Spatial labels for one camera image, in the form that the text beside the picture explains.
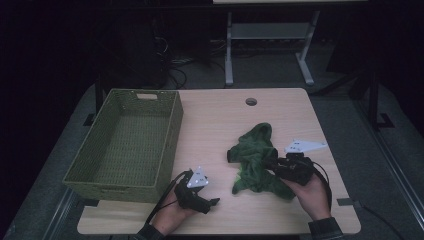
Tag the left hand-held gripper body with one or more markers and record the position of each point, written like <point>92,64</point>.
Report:
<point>188,196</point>

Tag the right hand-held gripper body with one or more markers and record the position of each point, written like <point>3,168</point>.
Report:
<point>296,166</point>

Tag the green cloth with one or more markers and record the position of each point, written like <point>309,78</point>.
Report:
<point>253,150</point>

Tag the green woven basket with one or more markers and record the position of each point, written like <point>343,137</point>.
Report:
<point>110,140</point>

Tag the person's left hand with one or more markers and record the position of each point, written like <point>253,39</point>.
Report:
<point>170,216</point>

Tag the person's right hand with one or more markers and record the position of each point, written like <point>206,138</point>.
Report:
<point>310,196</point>

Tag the grey tape strip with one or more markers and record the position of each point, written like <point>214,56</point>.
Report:
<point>346,201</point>

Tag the black metal stand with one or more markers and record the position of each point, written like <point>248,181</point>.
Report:
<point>374,100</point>
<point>98,96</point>

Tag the white metal desk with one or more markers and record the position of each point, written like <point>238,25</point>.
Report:
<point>266,30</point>

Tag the metal floor rail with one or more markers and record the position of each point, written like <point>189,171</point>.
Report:
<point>393,160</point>
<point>58,213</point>

